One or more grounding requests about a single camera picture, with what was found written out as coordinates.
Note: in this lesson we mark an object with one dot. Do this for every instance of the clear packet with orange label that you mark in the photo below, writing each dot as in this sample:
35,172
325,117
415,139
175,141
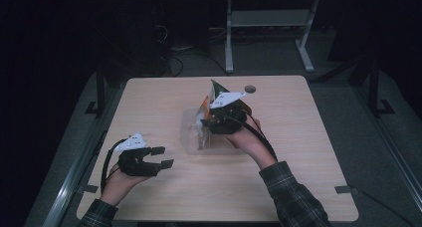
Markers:
203,112

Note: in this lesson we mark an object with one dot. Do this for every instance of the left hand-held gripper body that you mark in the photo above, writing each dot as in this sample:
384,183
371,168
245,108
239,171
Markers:
136,164

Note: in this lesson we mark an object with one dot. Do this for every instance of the person's left hand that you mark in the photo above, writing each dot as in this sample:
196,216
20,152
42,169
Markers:
117,187

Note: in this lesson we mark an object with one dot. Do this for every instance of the grey metal stand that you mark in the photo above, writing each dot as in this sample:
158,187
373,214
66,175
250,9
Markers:
268,18

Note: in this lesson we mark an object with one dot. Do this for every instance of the clear plastic container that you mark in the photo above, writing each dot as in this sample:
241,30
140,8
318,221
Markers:
189,134

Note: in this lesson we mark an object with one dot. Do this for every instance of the person's right hand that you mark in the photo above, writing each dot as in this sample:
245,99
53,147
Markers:
253,140

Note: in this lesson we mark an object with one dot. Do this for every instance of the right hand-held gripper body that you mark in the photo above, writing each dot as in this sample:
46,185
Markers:
229,119

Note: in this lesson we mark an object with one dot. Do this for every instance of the aluminium rail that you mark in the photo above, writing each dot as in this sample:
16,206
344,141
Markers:
394,154
71,183

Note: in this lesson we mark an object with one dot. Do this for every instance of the black metal stand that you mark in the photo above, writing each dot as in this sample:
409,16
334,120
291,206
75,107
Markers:
100,91
375,87

